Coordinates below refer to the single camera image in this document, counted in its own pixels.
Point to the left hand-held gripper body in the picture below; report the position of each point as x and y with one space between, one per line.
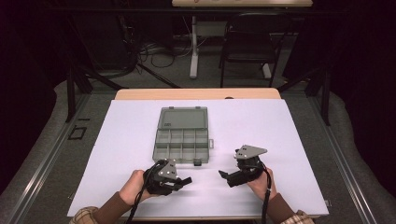
168 170

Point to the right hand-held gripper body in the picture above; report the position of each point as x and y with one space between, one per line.
249 151

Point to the grey transparent compartment box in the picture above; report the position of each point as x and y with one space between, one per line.
182 140

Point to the person's right hand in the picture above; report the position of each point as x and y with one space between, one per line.
261 188

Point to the person's left hand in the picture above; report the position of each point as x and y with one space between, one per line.
130 188

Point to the white table cover sheet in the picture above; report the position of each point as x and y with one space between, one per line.
274 124

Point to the black tripod leg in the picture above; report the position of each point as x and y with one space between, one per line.
158 76

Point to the short black tape strip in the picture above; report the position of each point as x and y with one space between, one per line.
83 119

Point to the black folding chair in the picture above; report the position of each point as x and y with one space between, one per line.
249 46

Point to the dark curtain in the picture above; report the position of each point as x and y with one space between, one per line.
21 77
367 77

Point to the wooden desk with white legs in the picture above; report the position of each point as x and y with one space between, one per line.
243 3

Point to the black metal stand frame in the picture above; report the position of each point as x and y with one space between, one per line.
325 96
71 93

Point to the aluminium floor rail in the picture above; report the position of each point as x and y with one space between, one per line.
342 168
46 168

